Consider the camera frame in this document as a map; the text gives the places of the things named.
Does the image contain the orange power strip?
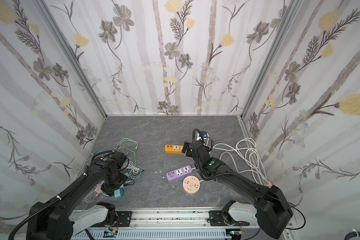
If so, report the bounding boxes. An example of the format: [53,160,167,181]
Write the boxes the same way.
[165,145,183,154]

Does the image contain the pink round power strip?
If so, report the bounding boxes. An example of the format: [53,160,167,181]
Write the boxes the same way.
[183,176,200,195]

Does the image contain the purple power strip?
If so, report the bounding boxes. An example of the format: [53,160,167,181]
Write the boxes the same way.
[166,165,193,183]

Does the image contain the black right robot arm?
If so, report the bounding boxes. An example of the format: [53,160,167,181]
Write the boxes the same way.
[182,140,293,239]

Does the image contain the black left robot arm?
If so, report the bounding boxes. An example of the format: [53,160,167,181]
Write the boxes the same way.
[26,150,128,240]

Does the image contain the light green charging cable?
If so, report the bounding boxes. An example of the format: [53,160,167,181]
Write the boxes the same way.
[113,137,139,169]

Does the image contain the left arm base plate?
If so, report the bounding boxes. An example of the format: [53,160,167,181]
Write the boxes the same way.
[110,211,133,228]

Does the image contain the white power strip cables bundle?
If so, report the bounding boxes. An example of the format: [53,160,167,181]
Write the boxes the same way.
[197,137,272,188]

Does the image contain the black corrugated cable conduit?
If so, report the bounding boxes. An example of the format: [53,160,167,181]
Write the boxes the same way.
[7,172,89,240]

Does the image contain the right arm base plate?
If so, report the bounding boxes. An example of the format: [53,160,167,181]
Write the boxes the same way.
[208,210,228,227]

